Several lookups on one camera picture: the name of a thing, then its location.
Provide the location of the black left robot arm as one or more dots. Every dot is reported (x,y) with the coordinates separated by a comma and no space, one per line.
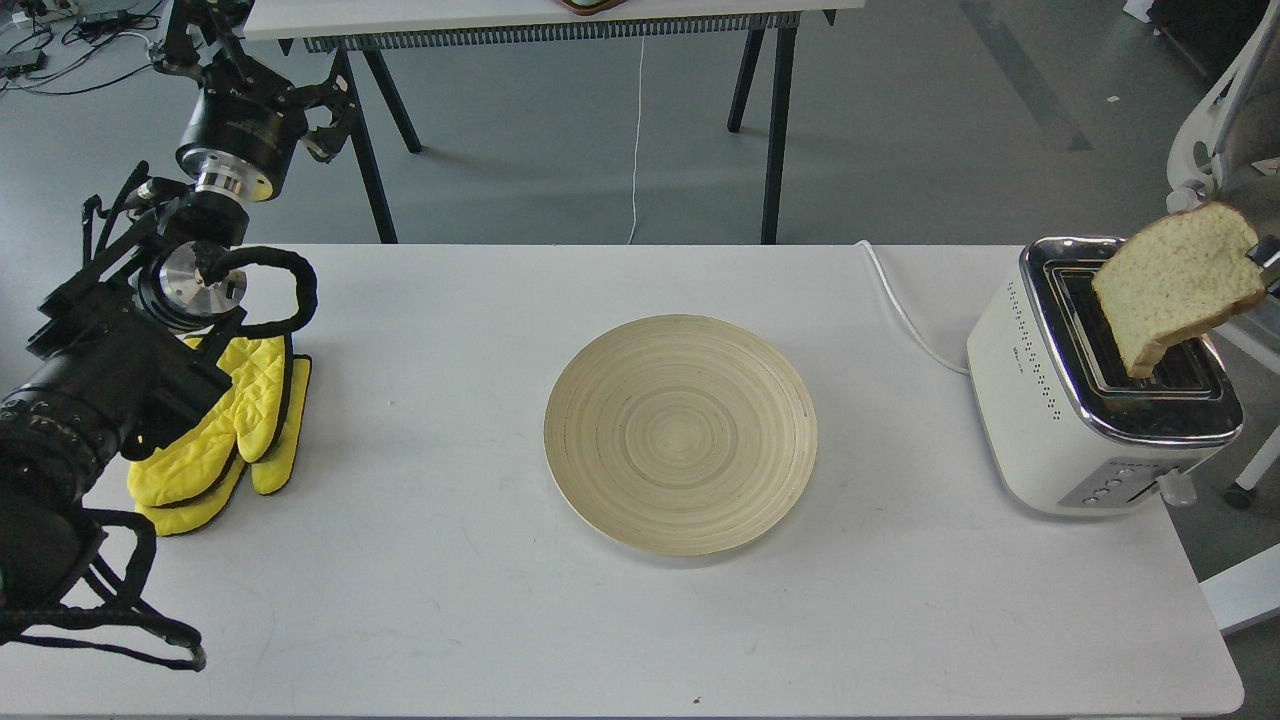
(129,352)

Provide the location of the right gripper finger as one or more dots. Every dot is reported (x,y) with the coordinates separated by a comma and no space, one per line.
(1265,254)

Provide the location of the round bamboo plate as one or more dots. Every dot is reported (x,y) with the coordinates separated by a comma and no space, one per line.
(680,435)

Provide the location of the white office chair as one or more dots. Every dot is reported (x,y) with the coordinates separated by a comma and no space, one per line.
(1226,149)

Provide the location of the slice of bread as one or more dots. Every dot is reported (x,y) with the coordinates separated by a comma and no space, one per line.
(1178,278)

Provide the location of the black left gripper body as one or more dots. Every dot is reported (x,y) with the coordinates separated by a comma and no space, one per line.
(236,121)

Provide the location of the brown object on background table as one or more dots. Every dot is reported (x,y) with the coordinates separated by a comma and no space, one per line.
(588,7)

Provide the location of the yellow oven mitt underneath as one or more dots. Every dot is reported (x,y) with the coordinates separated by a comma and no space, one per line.
(267,477)

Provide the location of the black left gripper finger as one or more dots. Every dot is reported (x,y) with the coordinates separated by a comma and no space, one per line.
(325,141)
(199,42)

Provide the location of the yellow quilted oven mitt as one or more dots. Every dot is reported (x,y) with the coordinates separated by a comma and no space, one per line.
(244,424)

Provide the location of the white background table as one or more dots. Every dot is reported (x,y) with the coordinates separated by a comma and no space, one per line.
(324,26)

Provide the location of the cream and chrome toaster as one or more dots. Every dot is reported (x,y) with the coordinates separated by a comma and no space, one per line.
(1072,434)

